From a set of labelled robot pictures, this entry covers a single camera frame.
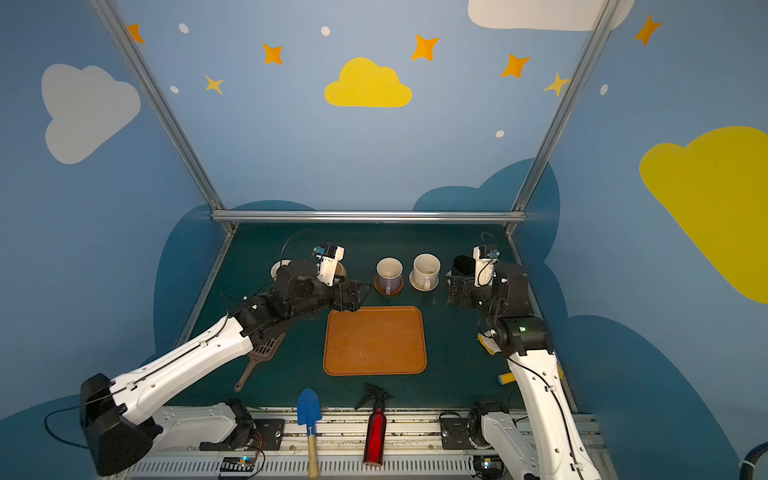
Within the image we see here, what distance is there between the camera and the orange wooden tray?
881 mm

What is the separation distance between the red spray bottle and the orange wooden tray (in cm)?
6

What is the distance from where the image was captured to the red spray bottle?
2.30 feet
